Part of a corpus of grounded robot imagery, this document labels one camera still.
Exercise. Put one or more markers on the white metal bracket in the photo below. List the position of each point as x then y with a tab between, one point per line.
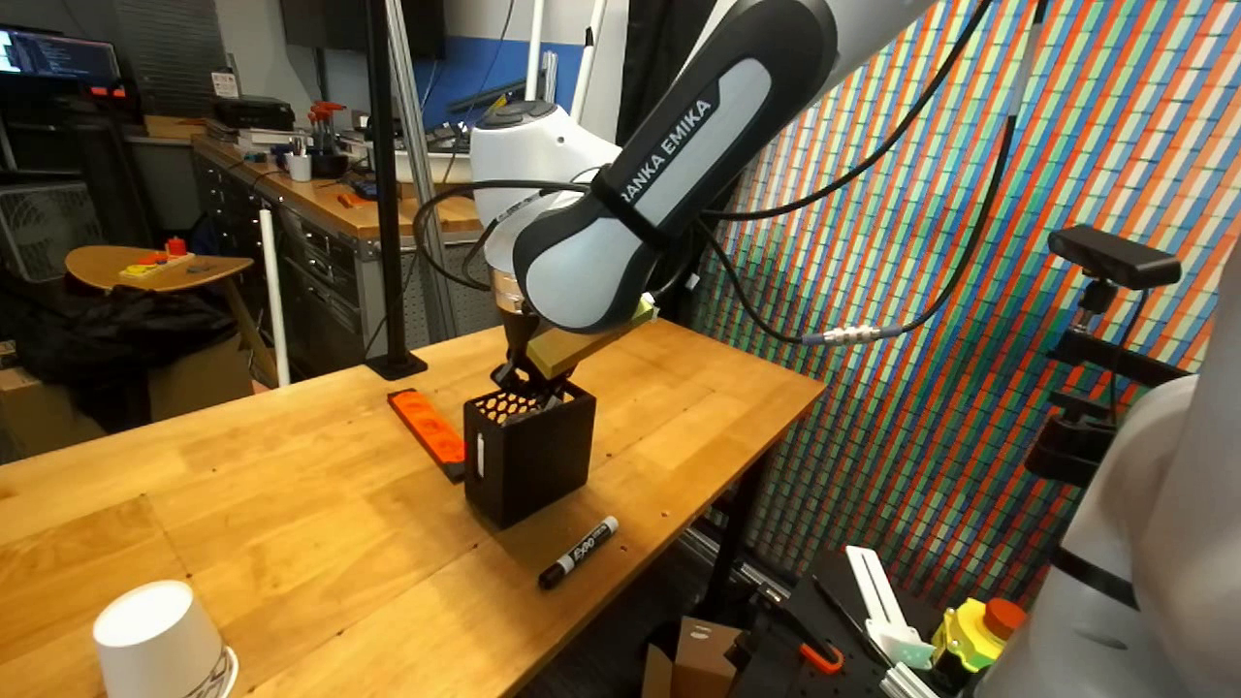
880	604

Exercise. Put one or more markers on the black table leg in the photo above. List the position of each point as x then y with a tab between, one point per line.
740	543

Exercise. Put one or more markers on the wooden workbench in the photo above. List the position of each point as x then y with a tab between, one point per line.
332	198

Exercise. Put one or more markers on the small white bottle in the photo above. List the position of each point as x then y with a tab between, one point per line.
302	166

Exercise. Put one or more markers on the slanted metal frame bar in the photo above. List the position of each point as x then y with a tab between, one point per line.
422	169

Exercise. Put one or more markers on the round wooden stool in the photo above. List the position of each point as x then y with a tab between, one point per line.
219	265

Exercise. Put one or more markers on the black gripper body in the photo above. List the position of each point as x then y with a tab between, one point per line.
518	344

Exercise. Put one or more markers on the black marker pen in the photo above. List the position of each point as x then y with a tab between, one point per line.
581	553

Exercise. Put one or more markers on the black camera stand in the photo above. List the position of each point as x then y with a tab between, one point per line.
1071	453

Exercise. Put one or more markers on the black box device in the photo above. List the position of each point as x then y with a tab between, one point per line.
254	113

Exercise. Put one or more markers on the computer monitor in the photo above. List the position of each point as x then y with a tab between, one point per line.
60	61

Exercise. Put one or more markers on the black vertical stand pole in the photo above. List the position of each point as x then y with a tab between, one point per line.
386	195

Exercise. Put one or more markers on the small red object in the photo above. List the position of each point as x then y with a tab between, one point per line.
177	244

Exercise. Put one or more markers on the orange and black block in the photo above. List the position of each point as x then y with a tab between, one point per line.
430	432

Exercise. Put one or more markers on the black camera on stand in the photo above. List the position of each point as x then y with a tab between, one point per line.
1112	252

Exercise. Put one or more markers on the colourful striped backdrop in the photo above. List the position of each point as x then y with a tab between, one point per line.
934	428

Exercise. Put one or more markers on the yellow flat block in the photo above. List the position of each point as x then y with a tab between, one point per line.
155	272

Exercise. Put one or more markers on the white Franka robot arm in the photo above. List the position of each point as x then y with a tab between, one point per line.
701	142

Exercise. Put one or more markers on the yellow red emergency stop button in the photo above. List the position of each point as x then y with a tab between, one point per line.
975	636

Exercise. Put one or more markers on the white paper cup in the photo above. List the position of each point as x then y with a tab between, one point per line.
162	643

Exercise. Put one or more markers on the white vertical metal pole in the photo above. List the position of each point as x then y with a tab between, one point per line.
535	53

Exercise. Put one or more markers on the black perforated box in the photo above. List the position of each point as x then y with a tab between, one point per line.
529	471

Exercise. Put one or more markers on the small cardboard box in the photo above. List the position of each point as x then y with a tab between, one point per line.
703	653

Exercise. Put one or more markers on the red item on workbench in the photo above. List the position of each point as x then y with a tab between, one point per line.
326	113

